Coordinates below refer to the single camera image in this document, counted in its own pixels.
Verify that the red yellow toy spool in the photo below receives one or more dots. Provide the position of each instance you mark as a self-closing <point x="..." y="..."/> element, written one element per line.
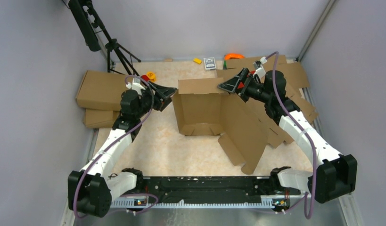
<point x="149" y="76"/>

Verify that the small yellow block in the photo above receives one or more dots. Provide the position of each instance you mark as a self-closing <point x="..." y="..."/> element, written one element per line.
<point x="197" y="61"/>

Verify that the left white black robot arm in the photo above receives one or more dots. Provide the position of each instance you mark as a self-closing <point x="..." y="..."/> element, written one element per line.
<point x="90" y="190"/>

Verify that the folded brown cardboard box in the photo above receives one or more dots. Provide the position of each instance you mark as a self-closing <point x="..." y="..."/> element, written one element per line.
<point x="101" y="90"/>

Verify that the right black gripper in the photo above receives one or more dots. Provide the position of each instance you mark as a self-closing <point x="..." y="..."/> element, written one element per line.
<point x="231" y="85"/>

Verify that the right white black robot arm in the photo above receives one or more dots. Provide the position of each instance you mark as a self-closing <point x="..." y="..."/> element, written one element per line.
<point x="333" y="174"/>

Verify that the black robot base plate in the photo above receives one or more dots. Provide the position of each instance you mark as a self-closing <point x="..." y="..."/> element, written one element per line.
<point x="210" y="190"/>

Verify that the orange plastic ring toy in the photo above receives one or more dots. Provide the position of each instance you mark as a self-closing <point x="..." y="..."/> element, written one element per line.
<point x="231" y="56"/>

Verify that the stack of flat cardboard sheets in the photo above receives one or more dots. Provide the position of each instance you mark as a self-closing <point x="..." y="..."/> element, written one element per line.
<point x="282" y="82"/>

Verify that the brown cardboard box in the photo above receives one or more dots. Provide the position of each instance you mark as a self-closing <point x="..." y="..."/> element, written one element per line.
<point x="201" y="108"/>
<point x="101" y="90"/>

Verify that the lower folded cardboard box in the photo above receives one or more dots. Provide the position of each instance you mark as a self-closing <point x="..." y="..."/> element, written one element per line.
<point x="97" y="119"/>

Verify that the black camera tripod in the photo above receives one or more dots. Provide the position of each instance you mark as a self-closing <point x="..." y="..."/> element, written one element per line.
<point x="97" y="38"/>

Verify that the blue playing card deck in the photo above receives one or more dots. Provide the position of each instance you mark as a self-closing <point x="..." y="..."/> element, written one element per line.
<point x="209" y="63"/>

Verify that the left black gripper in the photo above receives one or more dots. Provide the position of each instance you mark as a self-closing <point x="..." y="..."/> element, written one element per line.
<point x="164" y="91"/>

